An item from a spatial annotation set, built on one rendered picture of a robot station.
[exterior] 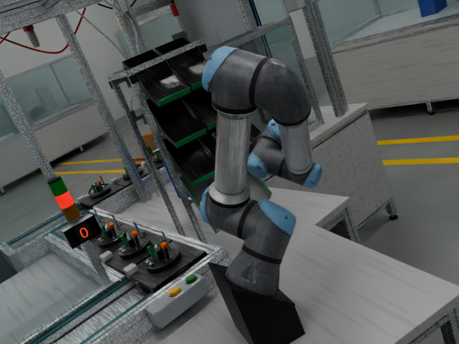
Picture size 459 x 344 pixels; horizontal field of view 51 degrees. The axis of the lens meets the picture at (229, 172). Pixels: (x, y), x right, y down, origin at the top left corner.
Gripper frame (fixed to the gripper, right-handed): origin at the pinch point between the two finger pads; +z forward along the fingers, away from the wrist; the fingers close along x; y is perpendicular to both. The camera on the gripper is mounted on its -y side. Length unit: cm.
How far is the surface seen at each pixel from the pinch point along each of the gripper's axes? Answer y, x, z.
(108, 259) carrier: 5, -58, 48
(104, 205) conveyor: -30, -41, 129
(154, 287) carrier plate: 24, -51, 9
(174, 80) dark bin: -37.9, -8.8, 1.8
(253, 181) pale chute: 8.2, 5.0, 20.9
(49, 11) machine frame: -124, -23, 71
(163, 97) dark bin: -31.9, -17.6, -2.9
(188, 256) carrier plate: 21.0, -34.8, 15.4
